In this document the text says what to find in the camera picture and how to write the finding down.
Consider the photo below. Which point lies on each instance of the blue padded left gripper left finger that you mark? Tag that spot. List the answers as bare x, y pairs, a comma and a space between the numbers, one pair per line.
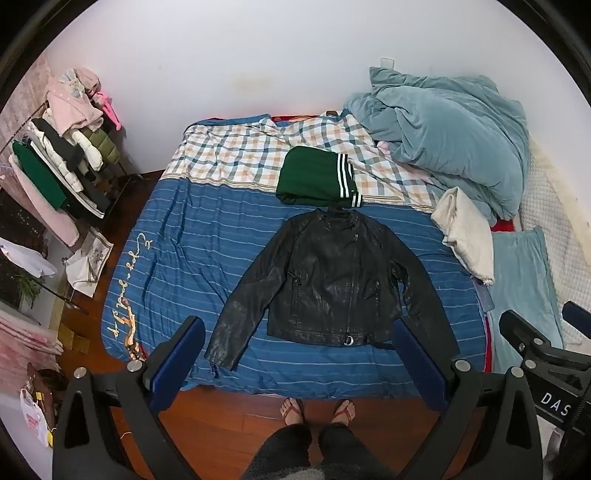
170, 362

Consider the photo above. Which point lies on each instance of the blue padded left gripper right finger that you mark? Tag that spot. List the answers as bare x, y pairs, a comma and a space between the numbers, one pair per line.
427, 377

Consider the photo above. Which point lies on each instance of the black leather jacket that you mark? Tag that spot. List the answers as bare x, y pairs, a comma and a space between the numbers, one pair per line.
334, 278

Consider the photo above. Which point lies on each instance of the clothes rack with hanging clothes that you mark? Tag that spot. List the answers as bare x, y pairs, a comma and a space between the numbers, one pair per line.
89, 166

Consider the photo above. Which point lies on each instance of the person's right foot sandal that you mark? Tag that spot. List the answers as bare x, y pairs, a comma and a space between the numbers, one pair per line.
345, 413

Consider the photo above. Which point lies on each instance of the person's foot sandal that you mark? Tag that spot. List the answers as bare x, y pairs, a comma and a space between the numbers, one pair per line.
292, 411
345, 413

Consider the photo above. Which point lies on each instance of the light blue pillow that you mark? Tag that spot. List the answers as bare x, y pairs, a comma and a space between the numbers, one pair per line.
523, 284

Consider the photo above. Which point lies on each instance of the blue striped bed sheet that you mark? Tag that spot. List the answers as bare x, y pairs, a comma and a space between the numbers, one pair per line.
187, 251

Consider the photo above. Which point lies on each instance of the person's left foot sandal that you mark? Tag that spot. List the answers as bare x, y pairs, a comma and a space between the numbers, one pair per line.
292, 411

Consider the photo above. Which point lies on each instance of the white printed tote bag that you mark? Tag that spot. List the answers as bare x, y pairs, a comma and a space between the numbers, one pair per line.
84, 268

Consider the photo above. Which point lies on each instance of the white red plastic bag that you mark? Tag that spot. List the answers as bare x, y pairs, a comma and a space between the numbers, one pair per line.
34, 418

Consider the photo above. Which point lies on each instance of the cream folded cloth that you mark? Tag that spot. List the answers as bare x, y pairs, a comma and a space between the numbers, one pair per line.
467, 233

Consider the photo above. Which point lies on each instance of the green potted plant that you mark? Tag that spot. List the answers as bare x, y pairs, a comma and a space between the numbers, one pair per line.
29, 287

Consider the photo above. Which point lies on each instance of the white quilted mattress pad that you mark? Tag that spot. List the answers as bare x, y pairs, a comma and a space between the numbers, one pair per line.
549, 204

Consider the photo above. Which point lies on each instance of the pink hanging coat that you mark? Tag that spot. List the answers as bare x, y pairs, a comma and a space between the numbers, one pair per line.
58, 221

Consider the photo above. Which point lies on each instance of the plaid checkered bed sheet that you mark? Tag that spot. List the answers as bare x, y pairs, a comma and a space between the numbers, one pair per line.
248, 153

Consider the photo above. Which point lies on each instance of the folded green striped garment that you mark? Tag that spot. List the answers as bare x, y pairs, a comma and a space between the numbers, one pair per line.
316, 177

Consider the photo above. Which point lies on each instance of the dark green hanging garment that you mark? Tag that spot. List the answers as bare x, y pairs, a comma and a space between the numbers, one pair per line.
36, 170

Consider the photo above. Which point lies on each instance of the light blue rumpled duvet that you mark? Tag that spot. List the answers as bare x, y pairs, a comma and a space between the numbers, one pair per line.
460, 130

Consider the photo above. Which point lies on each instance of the pink hooded garment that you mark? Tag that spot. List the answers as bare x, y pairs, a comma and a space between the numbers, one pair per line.
70, 105

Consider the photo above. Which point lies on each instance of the white wall hook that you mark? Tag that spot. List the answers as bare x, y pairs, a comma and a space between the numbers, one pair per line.
387, 63

